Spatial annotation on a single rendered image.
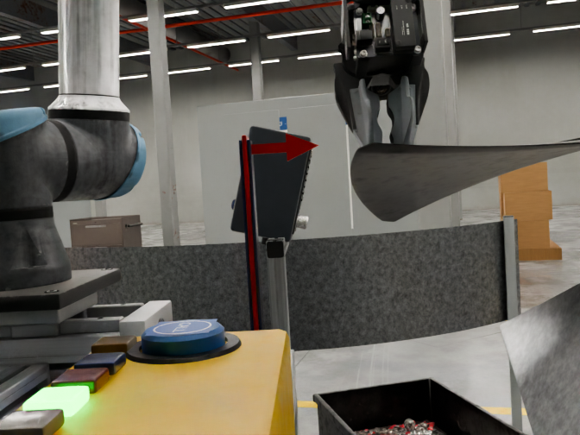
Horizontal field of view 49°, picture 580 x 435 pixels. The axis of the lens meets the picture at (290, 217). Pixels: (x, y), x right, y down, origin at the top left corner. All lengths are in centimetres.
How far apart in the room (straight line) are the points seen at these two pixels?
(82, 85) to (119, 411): 76
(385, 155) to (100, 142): 53
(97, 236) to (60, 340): 645
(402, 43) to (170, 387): 40
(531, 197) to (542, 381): 806
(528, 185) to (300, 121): 326
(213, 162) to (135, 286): 466
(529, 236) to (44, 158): 801
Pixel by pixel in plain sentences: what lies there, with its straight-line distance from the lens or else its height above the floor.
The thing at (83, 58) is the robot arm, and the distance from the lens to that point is 97.
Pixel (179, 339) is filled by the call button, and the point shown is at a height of 108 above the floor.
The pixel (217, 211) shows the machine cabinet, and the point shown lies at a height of 89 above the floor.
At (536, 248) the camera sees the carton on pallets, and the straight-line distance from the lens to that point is 868.
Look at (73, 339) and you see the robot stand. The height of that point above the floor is 97.
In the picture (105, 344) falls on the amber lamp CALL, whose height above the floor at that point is 108.
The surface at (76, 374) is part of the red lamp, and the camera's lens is 28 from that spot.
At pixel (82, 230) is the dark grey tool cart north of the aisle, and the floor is 78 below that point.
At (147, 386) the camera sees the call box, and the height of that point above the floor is 107.
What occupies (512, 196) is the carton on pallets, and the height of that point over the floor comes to 82.
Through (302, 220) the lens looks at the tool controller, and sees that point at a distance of 116.
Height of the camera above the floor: 115
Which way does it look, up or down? 3 degrees down
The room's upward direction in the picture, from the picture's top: 3 degrees counter-clockwise
